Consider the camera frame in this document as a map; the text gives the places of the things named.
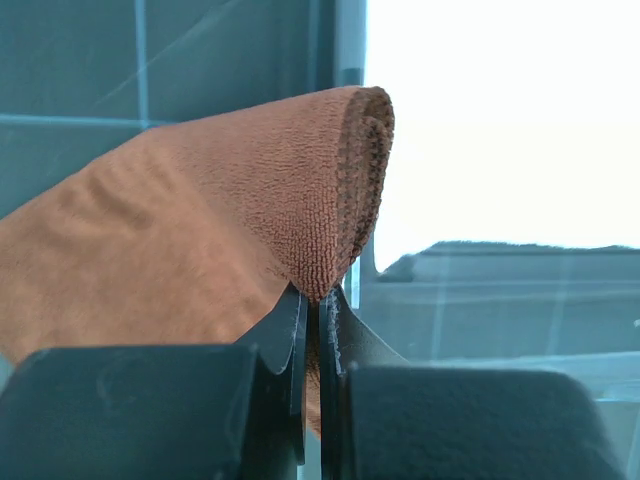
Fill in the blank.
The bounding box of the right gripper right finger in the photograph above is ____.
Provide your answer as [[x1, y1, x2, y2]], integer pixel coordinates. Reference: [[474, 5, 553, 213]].
[[319, 288, 625, 479]]

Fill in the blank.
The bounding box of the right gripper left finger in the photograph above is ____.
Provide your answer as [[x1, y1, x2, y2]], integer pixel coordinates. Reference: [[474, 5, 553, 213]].
[[1, 287, 308, 479]]

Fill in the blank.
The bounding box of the black grid mat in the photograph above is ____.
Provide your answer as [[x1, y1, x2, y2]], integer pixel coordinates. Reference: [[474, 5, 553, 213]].
[[1, 0, 336, 214]]

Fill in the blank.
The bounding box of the clear plastic container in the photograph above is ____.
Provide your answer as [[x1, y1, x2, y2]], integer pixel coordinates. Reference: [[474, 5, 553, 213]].
[[304, 0, 640, 480]]

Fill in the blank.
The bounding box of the white towel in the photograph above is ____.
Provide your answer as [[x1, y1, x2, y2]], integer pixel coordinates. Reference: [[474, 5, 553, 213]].
[[365, 1, 639, 269]]

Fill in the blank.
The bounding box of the brown towel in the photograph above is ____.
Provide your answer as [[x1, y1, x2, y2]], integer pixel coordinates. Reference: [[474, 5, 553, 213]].
[[0, 84, 396, 441]]

